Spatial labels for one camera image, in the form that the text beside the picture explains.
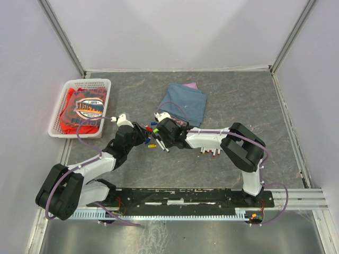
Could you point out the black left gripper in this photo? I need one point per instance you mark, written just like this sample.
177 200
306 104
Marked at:
143 133

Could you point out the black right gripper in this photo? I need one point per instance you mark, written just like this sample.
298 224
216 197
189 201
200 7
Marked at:
167 144

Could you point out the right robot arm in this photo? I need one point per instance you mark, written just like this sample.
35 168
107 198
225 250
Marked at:
246 150

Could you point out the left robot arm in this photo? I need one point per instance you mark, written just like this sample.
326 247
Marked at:
67 187

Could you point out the blue folded cloth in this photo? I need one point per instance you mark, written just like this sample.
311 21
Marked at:
184 103

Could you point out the pink folded cloth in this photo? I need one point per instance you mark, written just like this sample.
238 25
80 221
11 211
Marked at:
190 85

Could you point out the white plastic basket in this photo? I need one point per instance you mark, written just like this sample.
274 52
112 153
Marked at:
54 127

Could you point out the red printed t-shirt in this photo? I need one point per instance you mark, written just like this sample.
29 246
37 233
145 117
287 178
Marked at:
82 105

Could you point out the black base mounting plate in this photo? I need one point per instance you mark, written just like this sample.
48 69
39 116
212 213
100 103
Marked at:
126 198

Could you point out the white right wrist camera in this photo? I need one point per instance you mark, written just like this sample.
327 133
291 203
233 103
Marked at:
161 116

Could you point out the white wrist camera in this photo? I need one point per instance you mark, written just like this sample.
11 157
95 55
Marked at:
122 120
161 116

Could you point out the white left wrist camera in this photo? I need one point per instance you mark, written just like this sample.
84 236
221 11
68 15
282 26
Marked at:
122 120

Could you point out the white slotted cable duct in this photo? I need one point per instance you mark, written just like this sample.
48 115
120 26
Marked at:
164 212

